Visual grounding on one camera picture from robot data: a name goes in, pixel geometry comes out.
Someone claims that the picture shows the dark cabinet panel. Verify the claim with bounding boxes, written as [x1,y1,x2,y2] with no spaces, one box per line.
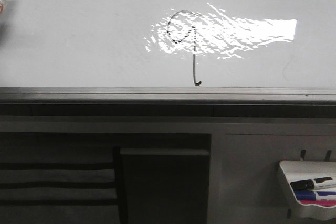
[121,148,210,223]

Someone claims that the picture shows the grey striped shelf unit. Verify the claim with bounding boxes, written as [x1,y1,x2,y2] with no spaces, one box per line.
[1,133,128,223]

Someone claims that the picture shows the white whiteboard with aluminium frame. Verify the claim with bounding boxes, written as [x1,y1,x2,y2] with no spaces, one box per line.
[1,0,335,118]

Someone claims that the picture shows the pink whiteboard marker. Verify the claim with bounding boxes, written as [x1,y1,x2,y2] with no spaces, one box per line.
[300,200,336,207]

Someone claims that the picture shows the black whiteboard marker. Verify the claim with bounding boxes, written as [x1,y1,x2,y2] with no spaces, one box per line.
[290,176,335,191]

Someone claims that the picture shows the white marker tray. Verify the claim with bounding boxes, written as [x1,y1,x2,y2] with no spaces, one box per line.
[278,161,335,221]

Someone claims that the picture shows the blue whiteboard marker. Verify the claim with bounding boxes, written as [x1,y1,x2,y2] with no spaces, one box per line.
[294,190,335,201]

